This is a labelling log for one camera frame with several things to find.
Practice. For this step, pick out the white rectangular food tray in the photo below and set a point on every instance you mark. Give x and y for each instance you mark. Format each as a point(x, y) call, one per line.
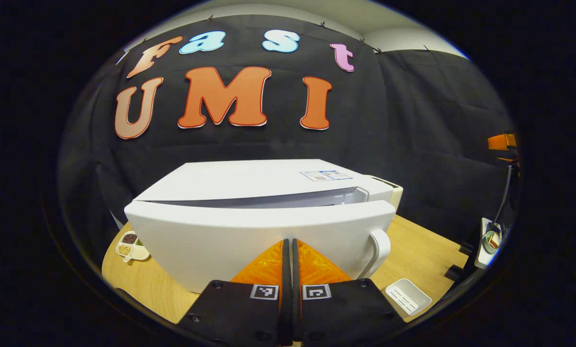
point(408, 296)

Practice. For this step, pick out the white microwave oven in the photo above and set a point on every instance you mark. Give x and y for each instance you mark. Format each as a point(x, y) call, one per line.
point(268, 231)

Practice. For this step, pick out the black table clamp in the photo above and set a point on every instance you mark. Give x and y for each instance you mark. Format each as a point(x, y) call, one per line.
point(466, 248)
point(453, 273)

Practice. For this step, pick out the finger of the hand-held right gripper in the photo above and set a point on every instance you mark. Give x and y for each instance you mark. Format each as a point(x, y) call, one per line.
point(508, 159)
point(502, 142)

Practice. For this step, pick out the small white shelf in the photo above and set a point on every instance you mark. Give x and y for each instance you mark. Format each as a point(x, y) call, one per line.
point(483, 259)

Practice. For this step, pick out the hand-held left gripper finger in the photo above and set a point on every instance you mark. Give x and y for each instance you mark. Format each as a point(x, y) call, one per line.
point(296, 289)
point(286, 289)

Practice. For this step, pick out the glass cup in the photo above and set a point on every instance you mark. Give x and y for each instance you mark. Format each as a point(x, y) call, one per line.
point(491, 241)

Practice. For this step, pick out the black backdrop cloth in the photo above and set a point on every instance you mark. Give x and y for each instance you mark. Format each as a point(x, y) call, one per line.
point(413, 120)

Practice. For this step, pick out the white divided bean dish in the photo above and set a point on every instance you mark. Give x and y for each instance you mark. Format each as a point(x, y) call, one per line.
point(126, 248)

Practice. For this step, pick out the black stand pole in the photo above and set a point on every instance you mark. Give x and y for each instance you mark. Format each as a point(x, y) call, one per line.
point(468, 282)

